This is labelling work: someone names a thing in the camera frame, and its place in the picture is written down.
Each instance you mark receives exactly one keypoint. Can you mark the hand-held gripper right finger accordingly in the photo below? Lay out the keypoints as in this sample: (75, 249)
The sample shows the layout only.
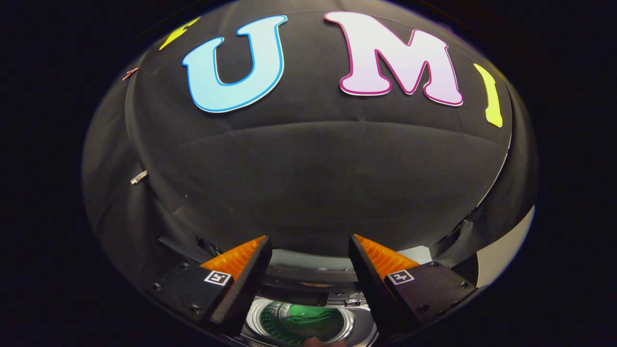
(371, 284)

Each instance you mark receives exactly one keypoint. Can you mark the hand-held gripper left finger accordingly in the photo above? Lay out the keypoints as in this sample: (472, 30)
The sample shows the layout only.
(248, 284)

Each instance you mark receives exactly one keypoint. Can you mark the grey washing machine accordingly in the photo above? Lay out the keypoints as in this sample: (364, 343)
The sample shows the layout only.
(356, 323)

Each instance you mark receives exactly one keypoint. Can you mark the green polo shirt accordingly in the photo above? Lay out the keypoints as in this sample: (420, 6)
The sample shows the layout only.
(308, 315)

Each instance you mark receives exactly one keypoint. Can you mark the black backdrop cloth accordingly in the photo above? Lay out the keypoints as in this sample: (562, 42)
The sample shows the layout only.
(313, 168)

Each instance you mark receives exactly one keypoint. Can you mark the small silver clip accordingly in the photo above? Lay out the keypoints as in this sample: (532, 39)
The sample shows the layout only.
(139, 177)

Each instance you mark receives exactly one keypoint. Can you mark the small red clip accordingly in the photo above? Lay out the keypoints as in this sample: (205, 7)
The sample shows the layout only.
(130, 73)

